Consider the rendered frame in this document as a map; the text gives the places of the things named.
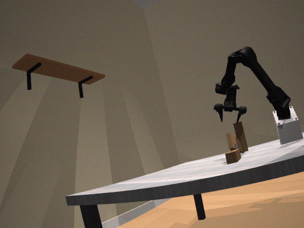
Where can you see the long wooden rail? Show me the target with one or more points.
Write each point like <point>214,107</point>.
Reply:
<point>232,140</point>

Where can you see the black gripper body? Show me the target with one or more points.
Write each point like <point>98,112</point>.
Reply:
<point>241,109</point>

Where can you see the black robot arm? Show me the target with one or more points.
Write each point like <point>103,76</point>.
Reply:
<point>247,57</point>

